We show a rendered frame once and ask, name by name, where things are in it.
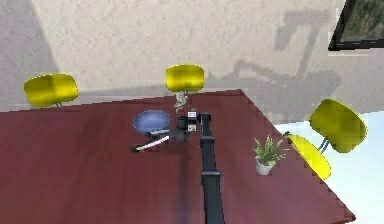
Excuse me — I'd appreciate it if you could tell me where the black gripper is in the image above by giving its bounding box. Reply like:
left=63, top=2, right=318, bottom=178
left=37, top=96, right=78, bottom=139
left=130, top=115, right=190, bottom=154

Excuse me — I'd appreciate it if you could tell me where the blue bowl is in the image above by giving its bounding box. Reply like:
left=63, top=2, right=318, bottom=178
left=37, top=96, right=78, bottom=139
left=132, top=109, right=172, bottom=135

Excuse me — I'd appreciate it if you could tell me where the small grey crumpled object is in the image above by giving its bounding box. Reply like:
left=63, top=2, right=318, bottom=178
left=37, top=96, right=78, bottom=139
left=173, top=92, right=189, bottom=114

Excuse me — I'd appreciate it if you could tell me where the dark red table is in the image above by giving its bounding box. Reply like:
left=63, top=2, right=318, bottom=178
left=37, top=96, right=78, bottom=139
left=0, top=88, right=357, bottom=224

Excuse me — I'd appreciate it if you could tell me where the yellow chair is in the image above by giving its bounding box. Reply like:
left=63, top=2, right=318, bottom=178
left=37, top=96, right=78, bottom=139
left=23, top=72, right=80, bottom=109
left=283, top=98, right=369, bottom=181
left=165, top=64, right=206, bottom=94

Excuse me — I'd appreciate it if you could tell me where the green plant in white pot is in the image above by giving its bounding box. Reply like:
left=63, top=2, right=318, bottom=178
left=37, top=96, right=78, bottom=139
left=252, top=134, right=291, bottom=177

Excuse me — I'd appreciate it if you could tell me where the black framed window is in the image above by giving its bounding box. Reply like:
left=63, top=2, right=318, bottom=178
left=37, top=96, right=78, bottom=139
left=327, top=0, right=384, bottom=52

